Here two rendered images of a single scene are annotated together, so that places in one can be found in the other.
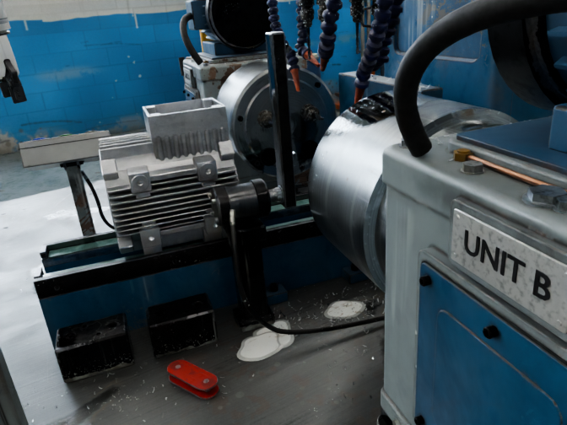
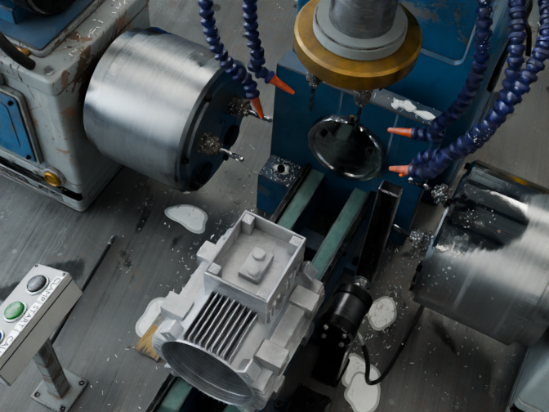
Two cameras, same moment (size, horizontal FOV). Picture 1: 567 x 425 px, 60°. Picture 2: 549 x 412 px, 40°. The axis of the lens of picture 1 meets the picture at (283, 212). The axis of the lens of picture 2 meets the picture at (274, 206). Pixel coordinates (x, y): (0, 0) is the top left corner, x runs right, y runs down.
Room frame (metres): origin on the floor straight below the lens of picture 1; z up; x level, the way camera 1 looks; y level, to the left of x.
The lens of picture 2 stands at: (0.42, 0.56, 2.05)
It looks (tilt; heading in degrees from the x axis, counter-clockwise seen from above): 54 degrees down; 311
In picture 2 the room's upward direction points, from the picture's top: 5 degrees clockwise
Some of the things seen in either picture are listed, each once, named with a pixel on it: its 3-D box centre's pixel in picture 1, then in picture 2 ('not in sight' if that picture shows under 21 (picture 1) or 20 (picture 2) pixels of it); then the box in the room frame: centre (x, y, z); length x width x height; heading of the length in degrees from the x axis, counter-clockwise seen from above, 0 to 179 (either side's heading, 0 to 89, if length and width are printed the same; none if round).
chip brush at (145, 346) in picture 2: not in sight; (178, 311); (0.96, 0.18, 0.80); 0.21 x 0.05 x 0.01; 105
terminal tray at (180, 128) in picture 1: (186, 127); (255, 267); (0.80, 0.15, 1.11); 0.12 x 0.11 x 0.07; 108
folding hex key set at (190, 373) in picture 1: (192, 379); not in sight; (0.55, 0.15, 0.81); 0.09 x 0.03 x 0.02; 52
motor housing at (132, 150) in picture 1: (170, 185); (240, 320); (0.79, 0.19, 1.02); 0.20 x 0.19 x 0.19; 108
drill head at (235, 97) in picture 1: (267, 113); (146, 98); (1.22, 0.02, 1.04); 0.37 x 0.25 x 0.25; 18
